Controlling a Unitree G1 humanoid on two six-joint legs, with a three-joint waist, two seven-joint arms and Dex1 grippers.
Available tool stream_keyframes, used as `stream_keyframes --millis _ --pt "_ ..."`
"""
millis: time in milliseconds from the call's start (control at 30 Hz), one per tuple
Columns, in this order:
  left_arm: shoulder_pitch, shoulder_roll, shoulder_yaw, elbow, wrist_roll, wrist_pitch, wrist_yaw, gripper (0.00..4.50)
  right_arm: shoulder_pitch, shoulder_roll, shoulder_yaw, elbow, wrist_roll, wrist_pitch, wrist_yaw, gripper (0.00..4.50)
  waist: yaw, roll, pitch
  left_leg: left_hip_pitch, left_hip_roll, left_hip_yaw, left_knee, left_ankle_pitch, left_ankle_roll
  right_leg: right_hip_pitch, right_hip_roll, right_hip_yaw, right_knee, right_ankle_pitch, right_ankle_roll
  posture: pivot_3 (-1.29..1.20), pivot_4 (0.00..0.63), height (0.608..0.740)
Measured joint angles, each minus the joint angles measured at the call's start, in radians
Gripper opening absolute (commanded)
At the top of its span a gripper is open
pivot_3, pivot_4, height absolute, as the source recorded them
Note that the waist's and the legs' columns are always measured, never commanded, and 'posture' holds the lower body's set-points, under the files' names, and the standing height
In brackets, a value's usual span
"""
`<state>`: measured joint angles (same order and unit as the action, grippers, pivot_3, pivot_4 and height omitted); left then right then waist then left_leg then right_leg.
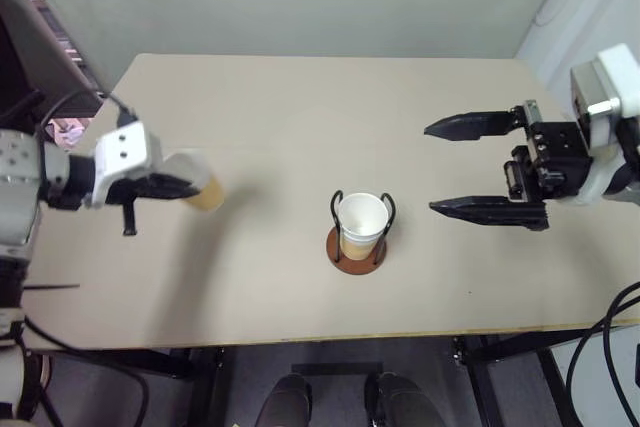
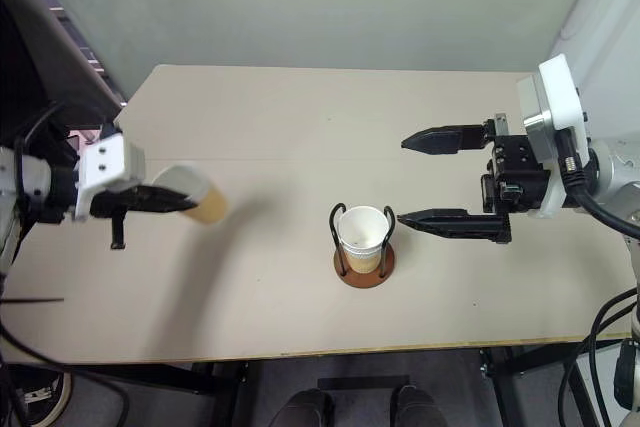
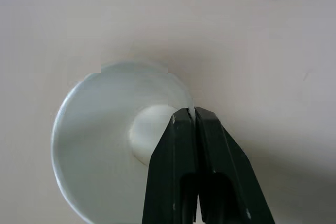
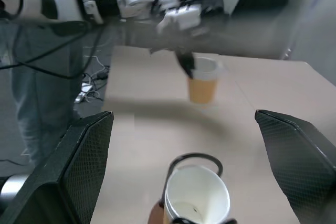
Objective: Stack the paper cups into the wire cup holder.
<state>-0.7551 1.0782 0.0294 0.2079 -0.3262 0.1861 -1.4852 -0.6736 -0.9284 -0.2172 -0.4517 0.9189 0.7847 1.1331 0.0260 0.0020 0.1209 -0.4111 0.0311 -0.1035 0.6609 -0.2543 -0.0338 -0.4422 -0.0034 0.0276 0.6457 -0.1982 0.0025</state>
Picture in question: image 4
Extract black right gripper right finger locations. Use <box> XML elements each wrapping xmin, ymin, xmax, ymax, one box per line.
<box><xmin>254</xmin><ymin>109</ymin><xmax>336</xmax><ymax>224</ymax></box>

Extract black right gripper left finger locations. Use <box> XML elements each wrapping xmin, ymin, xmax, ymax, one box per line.
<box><xmin>0</xmin><ymin>111</ymin><xmax>114</xmax><ymax>224</ymax></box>

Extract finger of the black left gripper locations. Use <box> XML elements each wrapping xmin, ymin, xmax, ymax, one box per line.
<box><xmin>174</xmin><ymin>50</ymin><xmax>192</xmax><ymax>79</ymax></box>
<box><xmin>188</xmin><ymin>52</ymin><xmax>197</xmax><ymax>76</ymax></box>

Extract clear cup with orange juice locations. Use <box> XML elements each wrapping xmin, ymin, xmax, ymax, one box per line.
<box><xmin>186</xmin><ymin>57</ymin><xmax>220</xmax><ymax>104</ymax></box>

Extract white paper cup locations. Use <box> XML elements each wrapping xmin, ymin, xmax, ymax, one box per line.
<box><xmin>162</xmin><ymin>164</ymin><xmax>232</xmax><ymax>224</ymax></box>

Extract silver robot body cylinder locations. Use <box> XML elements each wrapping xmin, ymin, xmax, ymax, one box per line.
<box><xmin>0</xmin><ymin>173</ymin><xmax>30</xmax><ymax>205</ymax></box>

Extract person in blue jeans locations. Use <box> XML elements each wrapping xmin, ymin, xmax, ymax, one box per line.
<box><xmin>0</xmin><ymin>18</ymin><xmax>89</xmax><ymax>168</ymax></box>

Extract white power strip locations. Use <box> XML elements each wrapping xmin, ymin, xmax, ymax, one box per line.
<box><xmin>74</xmin><ymin>82</ymin><xmax>93</xmax><ymax>104</ymax></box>

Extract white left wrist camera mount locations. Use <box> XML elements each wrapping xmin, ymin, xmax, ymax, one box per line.
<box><xmin>156</xmin><ymin>4</ymin><xmax>203</xmax><ymax>36</ymax></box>

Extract tangled floor cables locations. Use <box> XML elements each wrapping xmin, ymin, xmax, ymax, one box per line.
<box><xmin>80</xmin><ymin>47</ymin><xmax>111</xmax><ymax>103</ymax></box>

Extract black wire cup holder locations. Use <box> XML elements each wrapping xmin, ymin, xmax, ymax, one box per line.
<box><xmin>148</xmin><ymin>152</ymin><xmax>237</xmax><ymax>224</ymax></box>

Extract long black hanging cable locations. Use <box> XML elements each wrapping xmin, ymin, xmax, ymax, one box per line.
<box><xmin>0</xmin><ymin>20</ymin><xmax>106</xmax><ymax>80</ymax></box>

